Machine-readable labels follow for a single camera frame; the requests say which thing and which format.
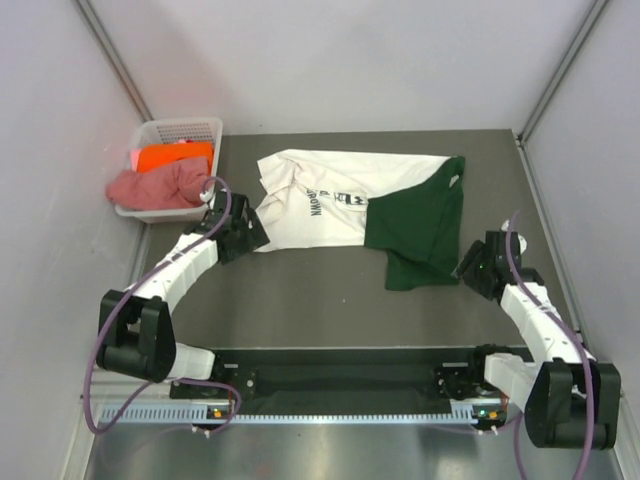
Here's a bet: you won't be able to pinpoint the grey slotted cable duct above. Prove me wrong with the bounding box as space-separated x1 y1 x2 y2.
99 402 506 426

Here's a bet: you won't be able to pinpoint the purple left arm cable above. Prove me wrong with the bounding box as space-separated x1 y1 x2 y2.
82 175 244 436

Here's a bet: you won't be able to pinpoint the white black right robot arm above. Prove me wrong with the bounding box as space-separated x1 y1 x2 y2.
454 231 621 450

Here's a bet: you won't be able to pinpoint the white plastic laundry basket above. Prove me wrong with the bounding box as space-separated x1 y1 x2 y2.
105 117 223 224

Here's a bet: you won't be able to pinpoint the light pink garment in basket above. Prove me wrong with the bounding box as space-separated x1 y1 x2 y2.
129 148 142 171

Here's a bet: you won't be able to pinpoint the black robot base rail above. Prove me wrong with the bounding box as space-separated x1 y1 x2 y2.
169 344 531 416

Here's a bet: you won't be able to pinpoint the white green ringer t-shirt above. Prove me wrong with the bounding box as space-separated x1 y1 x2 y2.
257 149 466 291

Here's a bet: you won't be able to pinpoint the pink crumpled t-shirt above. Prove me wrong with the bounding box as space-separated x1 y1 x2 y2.
105 157 209 211

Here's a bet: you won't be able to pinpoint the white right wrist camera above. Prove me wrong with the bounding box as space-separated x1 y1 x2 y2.
500 220 528 254

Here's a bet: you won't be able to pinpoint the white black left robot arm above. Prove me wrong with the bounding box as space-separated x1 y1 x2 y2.
95 193 269 397

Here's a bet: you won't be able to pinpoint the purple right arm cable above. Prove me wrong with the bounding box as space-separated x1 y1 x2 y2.
499 209 601 480

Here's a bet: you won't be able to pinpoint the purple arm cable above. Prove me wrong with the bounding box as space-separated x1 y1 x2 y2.
499 209 601 480
82 175 244 436

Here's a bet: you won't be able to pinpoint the orange folded t-shirt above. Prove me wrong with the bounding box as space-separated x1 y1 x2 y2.
136 142 215 173

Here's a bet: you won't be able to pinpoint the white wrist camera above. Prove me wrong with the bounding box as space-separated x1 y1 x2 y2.
199 189 215 206
500 220 528 254

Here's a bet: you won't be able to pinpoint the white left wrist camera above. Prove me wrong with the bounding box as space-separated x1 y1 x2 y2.
199 189 215 206

